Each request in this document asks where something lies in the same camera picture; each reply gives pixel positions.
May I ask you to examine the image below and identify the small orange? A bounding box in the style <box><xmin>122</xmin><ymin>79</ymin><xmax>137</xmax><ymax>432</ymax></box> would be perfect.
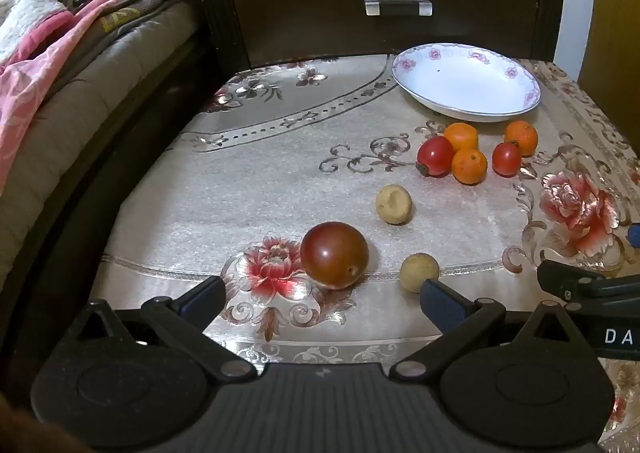
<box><xmin>504</xmin><ymin>120</ymin><xmax>539</xmax><ymax>157</ymax></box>
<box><xmin>451</xmin><ymin>148</ymin><xmax>488</xmax><ymax>185</ymax></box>
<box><xmin>443</xmin><ymin>122</ymin><xmax>480</xmax><ymax>153</ymax></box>

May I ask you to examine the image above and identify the white fleece blanket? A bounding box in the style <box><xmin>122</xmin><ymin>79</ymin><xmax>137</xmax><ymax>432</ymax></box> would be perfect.
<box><xmin>0</xmin><ymin>0</ymin><xmax>71</xmax><ymax>65</ymax></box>

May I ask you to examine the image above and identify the large dark red tomato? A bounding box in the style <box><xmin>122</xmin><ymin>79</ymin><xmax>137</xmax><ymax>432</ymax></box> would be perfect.
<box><xmin>300</xmin><ymin>222</ymin><xmax>370</xmax><ymax>291</ymax></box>

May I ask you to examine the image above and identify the dark bed frame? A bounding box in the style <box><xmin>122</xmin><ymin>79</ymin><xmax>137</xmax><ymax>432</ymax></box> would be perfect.
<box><xmin>0</xmin><ymin>30</ymin><xmax>221</xmax><ymax>384</ymax></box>

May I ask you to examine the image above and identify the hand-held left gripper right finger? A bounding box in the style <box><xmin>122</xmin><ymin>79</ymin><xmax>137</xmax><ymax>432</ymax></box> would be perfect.
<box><xmin>389</xmin><ymin>278</ymin><xmax>599</xmax><ymax>382</ymax></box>

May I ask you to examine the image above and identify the beige floral tablecloth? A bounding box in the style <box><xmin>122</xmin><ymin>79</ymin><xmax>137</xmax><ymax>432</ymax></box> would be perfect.
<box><xmin>89</xmin><ymin>53</ymin><xmax>640</xmax><ymax>453</ymax></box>

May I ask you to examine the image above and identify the bed with blankets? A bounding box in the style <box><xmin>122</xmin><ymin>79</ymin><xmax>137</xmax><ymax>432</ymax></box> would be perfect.
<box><xmin>0</xmin><ymin>0</ymin><xmax>203</xmax><ymax>284</ymax></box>

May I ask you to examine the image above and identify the white floral plate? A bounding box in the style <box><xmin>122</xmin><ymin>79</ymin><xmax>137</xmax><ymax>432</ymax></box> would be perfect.
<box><xmin>390</xmin><ymin>42</ymin><xmax>542</xmax><ymax>123</ymax></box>

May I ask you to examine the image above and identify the clear drawer handle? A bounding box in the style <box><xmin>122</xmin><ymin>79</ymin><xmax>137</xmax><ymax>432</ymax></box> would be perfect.
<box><xmin>364</xmin><ymin>0</ymin><xmax>434</xmax><ymax>17</ymax></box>

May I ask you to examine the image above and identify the beige longan fruit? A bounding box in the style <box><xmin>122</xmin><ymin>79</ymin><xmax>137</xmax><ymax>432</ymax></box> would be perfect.
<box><xmin>375</xmin><ymin>184</ymin><xmax>414</xmax><ymax>225</ymax></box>
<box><xmin>399</xmin><ymin>253</ymin><xmax>440</xmax><ymax>294</ymax></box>

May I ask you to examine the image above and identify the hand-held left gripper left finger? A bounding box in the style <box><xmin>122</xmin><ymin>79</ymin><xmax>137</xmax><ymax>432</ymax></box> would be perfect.
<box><xmin>75</xmin><ymin>275</ymin><xmax>259</xmax><ymax>382</ymax></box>

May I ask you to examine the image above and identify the pink blanket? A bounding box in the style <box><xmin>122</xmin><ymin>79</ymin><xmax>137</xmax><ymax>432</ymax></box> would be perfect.
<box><xmin>0</xmin><ymin>0</ymin><xmax>153</xmax><ymax>181</ymax></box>

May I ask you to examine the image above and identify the dark wooden nightstand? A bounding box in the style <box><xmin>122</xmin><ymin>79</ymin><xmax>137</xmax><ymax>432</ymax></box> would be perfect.
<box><xmin>190</xmin><ymin>0</ymin><xmax>569</xmax><ymax>73</ymax></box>

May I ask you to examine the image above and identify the small red tomato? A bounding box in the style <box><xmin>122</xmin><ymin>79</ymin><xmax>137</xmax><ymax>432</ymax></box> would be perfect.
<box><xmin>492</xmin><ymin>142</ymin><xmax>523</xmax><ymax>178</ymax></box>

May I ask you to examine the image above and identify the red tomato with calyx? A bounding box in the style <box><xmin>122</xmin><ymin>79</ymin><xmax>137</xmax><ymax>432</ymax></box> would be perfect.
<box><xmin>416</xmin><ymin>136</ymin><xmax>455</xmax><ymax>179</ymax></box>

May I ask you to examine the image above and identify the yellow wooden cabinet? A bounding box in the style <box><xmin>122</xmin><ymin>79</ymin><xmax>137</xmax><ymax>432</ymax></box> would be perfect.
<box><xmin>579</xmin><ymin>0</ymin><xmax>640</xmax><ymax>110</ymax></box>

